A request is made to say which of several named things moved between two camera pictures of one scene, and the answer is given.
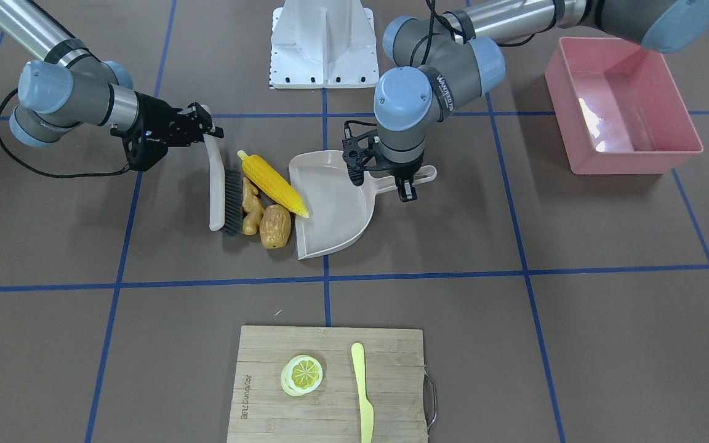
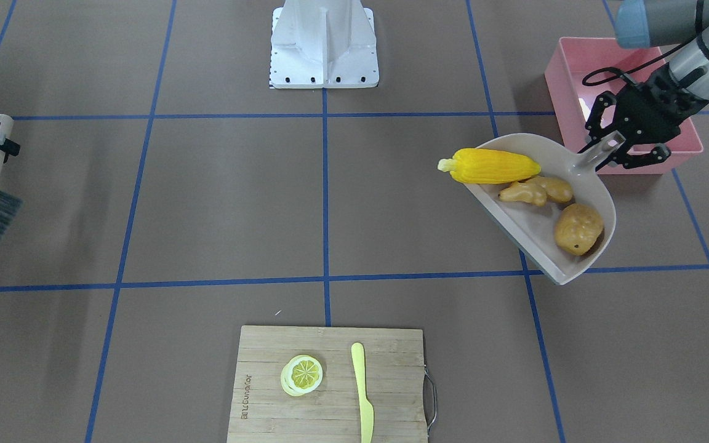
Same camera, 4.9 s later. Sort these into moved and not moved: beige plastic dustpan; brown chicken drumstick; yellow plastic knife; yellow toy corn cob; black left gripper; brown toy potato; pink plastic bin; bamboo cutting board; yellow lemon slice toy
Moved: brown toy potato; black left gripper; brown chicken drumstick; yellow toy corn cob; beige plastic dustpan
Not moved: yellow lemon slice toy; yellow plastic knife; bamboo cutting board; pink plastic bin
